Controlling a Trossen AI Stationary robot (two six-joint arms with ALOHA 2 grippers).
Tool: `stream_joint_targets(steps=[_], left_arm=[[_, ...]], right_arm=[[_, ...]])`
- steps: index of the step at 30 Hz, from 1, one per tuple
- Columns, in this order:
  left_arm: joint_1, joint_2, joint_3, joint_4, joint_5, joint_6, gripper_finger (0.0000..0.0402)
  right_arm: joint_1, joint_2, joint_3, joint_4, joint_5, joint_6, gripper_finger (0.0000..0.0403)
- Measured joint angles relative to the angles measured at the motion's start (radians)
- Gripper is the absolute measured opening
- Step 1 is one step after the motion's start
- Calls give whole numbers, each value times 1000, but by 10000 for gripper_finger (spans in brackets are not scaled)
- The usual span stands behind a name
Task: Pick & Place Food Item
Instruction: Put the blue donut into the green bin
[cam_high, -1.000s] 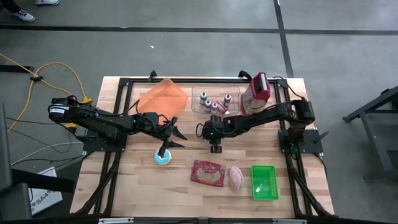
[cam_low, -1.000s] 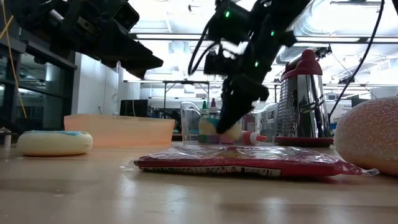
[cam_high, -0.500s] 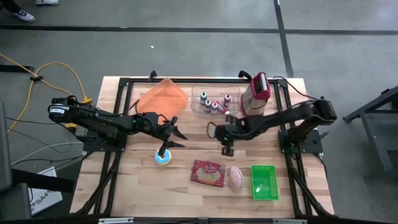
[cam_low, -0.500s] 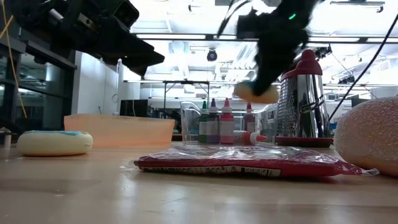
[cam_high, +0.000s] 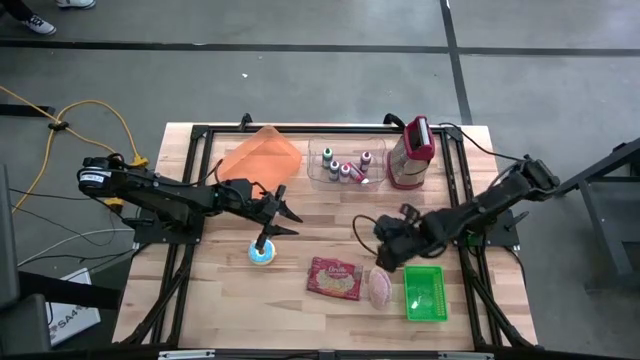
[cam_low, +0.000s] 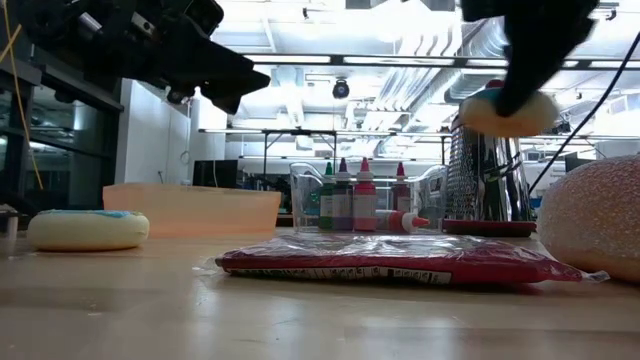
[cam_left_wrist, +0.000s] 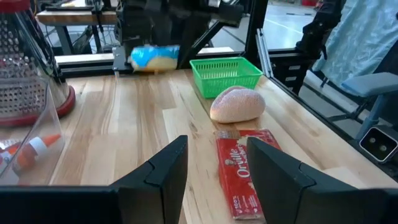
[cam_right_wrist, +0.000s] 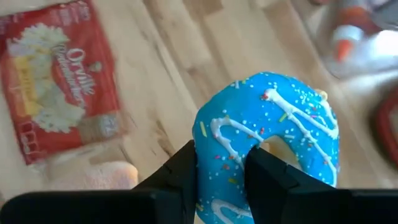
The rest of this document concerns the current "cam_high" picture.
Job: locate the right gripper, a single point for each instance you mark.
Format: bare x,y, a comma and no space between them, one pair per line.
397,242

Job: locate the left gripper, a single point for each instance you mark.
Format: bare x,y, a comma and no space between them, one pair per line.
255,205

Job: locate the pink sugared toy bun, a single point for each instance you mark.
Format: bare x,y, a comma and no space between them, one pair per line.
380,287

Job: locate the blue iced toy donut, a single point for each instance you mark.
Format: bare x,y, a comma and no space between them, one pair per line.
270,257

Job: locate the green plastic basket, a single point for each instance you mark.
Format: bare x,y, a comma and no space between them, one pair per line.
425,300

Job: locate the red popcorn packet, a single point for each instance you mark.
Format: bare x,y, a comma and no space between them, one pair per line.
334,280

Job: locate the purple food colouring bottle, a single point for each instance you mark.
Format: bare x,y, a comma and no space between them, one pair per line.
334,169

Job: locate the pink food colouring bottle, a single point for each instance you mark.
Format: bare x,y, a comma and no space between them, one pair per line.
345,172

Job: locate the green food colouring bottle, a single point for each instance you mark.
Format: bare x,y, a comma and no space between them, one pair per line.
327,156

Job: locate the orange food colouring bottle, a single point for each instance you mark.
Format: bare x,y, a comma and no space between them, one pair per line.
357,172

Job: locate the dark red food colouring bottle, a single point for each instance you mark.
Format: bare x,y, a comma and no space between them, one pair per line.
366,159

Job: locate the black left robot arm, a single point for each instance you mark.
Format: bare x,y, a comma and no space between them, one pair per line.
165,192

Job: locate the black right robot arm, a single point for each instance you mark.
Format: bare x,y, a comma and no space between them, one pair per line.
500,195

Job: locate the orange translucent plastic tray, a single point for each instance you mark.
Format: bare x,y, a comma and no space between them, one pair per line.
265,155

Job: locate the clear plastic bin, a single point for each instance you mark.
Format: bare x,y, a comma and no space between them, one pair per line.
317,145

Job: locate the black metal stand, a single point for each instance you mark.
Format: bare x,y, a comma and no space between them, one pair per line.
607,235

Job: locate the black slanted bar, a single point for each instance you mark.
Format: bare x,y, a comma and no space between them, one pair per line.
75,295

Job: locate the white printed box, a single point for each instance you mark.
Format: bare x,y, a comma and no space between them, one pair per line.
75,322

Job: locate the black flat floor bar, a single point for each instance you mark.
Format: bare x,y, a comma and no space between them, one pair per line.
25,110

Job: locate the dark grey equipment cabinet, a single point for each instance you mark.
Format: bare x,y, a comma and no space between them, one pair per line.
20,325

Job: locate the person's shoe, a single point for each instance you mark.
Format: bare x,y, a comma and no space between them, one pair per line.
40,26
75,3

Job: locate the person's leg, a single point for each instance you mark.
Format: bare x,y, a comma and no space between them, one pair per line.
15,7

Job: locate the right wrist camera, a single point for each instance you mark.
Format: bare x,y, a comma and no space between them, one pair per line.
410,213

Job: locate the black frame clamp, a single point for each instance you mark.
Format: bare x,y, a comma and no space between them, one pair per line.
392,120
245,121

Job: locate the black aluminium table frame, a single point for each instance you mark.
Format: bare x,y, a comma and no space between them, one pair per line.
350,129

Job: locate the silver metal bracket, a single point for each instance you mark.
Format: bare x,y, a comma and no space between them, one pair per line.
465,356
185,355

